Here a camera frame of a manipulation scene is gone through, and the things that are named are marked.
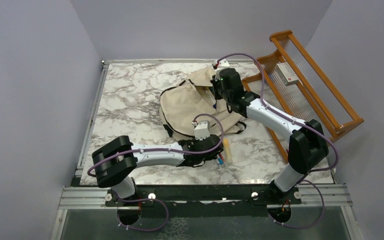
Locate clear grey pen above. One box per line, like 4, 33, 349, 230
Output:
205, 87, 217, 107

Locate cream canvas backpack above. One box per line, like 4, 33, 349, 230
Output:
159, 67, 247, 141

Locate yellow pencil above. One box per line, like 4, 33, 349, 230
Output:
222, 138, 233, 164

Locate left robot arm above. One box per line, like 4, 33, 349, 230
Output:
87, 134, 224, 206

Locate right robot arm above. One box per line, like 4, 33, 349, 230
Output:
211, 67, 329, 204

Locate small white red box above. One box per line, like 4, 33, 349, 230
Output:
275, 62, 300, 86

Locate wooden rack with clear slats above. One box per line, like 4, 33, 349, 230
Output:
241, 30, 365, 164

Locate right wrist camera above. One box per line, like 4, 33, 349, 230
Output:
212, 58, 230, 71

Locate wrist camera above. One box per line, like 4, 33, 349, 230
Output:
212, 58, 230, 71
192, 120, 211, 141

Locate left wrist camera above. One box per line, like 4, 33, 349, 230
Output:
192, 120, 211, 141

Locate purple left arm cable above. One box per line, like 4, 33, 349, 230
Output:
86, 113, 225, 178

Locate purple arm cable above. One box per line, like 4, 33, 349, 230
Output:
86, 113, 225, 178
215, 52, 340, 173

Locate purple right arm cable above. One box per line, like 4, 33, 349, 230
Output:
215, 52, 340, 173

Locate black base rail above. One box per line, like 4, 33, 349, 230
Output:
105, 184, 302, 218

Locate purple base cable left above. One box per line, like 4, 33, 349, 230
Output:
116, 198, 170, 232

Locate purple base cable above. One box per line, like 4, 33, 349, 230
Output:
116, 198, 170, 232
267, 179, 326, 230

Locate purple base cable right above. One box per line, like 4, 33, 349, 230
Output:
267, 179, 326, 230

